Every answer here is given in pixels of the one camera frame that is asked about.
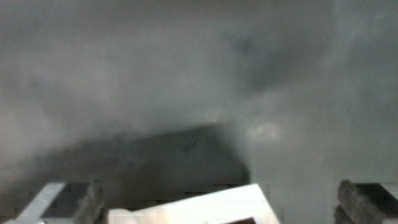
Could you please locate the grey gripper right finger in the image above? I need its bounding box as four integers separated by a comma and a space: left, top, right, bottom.
335, 180, 398, 224

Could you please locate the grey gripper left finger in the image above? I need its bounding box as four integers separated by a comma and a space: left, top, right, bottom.
11, 181, 106, 224

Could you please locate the white front drawer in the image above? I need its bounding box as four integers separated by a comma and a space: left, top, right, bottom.
107, 184, 281, 224

